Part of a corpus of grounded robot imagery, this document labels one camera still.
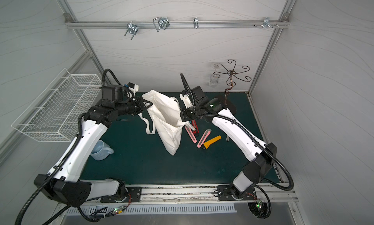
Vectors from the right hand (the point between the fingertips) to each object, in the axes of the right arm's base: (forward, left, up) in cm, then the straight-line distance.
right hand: (180, 114), depth 73 cm
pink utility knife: (+1, -13, -26) cm, 30 cm away
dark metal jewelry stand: (+30, -30, -3) cm, 42 cm away
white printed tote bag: (-2, +9, -2) cm, 9 cm away
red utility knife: (+5, -8, -26) cm, 28 cm away
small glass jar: (+35, -20, -8) cm, 40 cm away
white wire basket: (-6, +59, +5) cm, 59 cm away
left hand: (+1, +14, +7) cm, 15 cm away
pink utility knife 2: (+3, -5, -27) cm, 27 cm away
